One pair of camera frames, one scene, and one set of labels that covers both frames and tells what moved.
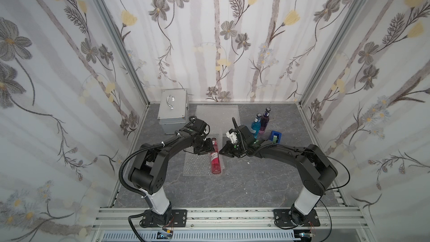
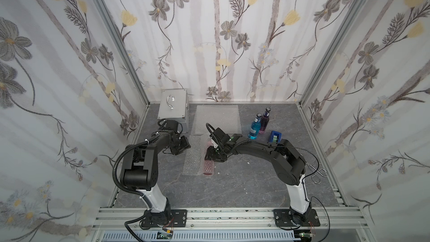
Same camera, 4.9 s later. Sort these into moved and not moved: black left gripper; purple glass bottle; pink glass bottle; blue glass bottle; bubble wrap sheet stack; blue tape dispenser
Moved: black left gripper; pink glass bottle
Not moved: blue tape dispenser; bubble wrap sheet stack; purple glass bottle; blue glass bottle
